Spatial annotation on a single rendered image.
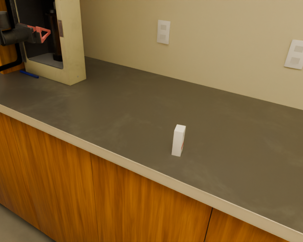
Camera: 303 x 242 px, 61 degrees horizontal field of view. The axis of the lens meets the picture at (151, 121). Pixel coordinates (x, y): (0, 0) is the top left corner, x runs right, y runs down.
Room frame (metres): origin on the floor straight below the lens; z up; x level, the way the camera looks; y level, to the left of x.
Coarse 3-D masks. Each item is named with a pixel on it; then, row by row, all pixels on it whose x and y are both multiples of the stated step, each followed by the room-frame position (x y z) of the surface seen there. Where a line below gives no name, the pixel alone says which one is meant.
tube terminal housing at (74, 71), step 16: (64, 0) 1.14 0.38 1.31; (64, 16) 1.14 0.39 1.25; (80, 16) 1.22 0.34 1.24; (64, 32) 1.13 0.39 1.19; (80, 32) 1.21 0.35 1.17; (64, 48) 1.12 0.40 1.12; (80, 48) 1.20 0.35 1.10; (32, 64) 1.24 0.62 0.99; (64, 64) 1.13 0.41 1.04; (80, 64) 1.19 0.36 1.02; (64, 80) 1.14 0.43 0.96; (80, 80) 1.18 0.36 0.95
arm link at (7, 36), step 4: (4, 28) 1.03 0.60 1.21; (8, 28) 1.04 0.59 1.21; (0, 32) 1.01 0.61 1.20; (4, 32) 1.03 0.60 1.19; (8, 32) 1.04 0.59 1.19; (12, 32) 1.05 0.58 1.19; (0, 36) 1.02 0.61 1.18; (4, 36) 1.01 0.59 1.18; (8, 36) 1.03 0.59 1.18; (12, 36) 1.04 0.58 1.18; (0, 40) 1.02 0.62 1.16; (4, 40) 1.02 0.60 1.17; (8, 40) 1.02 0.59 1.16; (12, 40) 1.04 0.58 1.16; (16, 40) 1.05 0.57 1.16; (0, 44) 1.03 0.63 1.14; (4, 44) 1.02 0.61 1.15; (8, 44) 1.03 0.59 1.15
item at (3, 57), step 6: (0, 0) 1.21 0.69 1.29; (0, 6) 1.21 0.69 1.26; (0, 48) 1.16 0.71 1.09; (6, 48) 1.19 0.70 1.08; (12, 48) 1.21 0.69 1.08; (0, 54) 1.15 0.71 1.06; (6, 54) 1.18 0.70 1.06; (12, 54) 1.21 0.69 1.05; (0, 60) 1.14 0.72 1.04; (6, 60) 1.17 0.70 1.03; (12, 60) 1.20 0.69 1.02
